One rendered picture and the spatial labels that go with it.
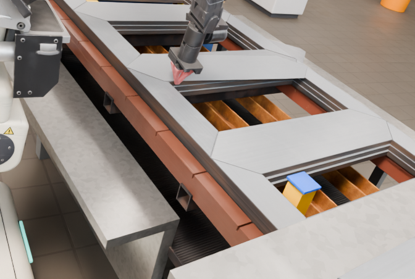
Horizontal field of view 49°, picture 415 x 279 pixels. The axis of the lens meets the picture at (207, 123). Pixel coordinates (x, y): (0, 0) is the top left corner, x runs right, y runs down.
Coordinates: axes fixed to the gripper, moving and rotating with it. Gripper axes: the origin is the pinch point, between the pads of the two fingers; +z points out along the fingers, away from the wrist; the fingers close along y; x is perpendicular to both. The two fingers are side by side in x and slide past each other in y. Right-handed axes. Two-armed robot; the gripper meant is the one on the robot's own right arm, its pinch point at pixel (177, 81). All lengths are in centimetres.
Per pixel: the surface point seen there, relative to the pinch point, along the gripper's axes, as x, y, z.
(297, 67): -56, 4, 1
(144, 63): 5.2, 12.1, 2.0
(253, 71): -33.4, 3.4, 0.6
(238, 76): -24.5, 0.9, 0.2
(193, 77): -7.2, 2.0, 0.4
